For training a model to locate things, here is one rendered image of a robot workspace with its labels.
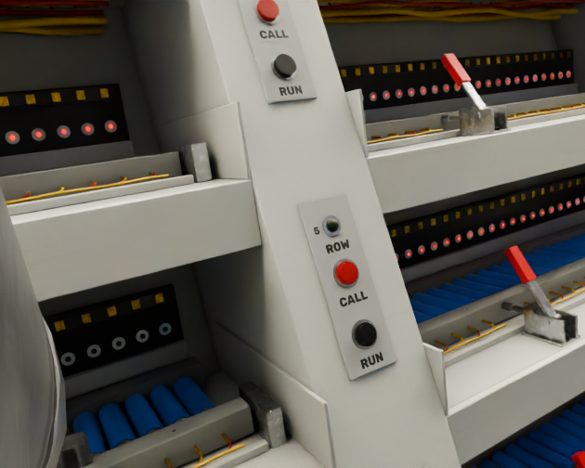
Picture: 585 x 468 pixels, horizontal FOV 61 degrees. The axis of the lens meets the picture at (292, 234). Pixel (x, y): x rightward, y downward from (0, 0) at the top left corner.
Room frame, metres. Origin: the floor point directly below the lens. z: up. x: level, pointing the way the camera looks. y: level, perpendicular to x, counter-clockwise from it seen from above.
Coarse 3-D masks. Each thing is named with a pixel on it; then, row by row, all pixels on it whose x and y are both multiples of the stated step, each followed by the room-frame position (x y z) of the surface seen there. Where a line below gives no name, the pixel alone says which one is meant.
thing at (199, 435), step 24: (216, 408) 0.37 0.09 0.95; (240, 408) 0.37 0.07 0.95; (168, 432) 0.35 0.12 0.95; (192, 432) 0.35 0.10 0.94; (216, 432) 0.36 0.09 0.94; (240, 432) 0.37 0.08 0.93; (96, 456) 0.33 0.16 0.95; (120, 456) 0.33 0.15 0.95; (144, 456) 0.33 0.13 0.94; (168, 456) 0.34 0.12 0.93; (192, 456) 0.35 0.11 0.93; (216, 456) 0.34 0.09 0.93
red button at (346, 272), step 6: (342, 264) 0.34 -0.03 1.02; (348, 264) 0.34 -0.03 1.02; (336, 270) 0.34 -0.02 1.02; (342, 270) 0.34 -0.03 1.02; (348, 270) 0.34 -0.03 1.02; (354, 270) 0.34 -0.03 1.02; (342, 276) 0.34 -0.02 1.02; (348, 276) 0.34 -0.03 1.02; (354, 276) 0.34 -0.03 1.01; (342, 282) 0.34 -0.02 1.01; (348, 282) 0.34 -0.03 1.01
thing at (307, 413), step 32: (160, 352) 0.45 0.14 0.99; (224, 352) 0.46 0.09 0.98; (256, 352) 0.39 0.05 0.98; (96, 384) 0.43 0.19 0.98; (224, 384) 0.45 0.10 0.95; (256, 384) 0.41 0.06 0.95; (288, 384) 0.35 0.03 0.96; (256, 416) 0.37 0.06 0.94; (288, 416) 0.36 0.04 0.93; (320, 416) 0.32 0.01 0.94; (224, 448) 0.36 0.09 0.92; (288, 448) 0.35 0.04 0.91; (320, 448) 0.33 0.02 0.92
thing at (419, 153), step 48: (384, 96) 0.60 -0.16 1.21; (432, 96) 0.64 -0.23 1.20; (480, 96) 0.68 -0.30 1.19; (528, 96) 0.73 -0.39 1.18; (576, 96) 0.60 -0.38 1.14; (384, 144) 0.43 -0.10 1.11; (432, 144) 0.42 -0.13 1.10; (480, 144) 0.42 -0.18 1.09; (528, 144) 0.46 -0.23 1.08; (576, 144) 0.49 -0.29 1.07; (384, 192) 0.38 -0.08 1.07; (432, 192) 0.40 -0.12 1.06
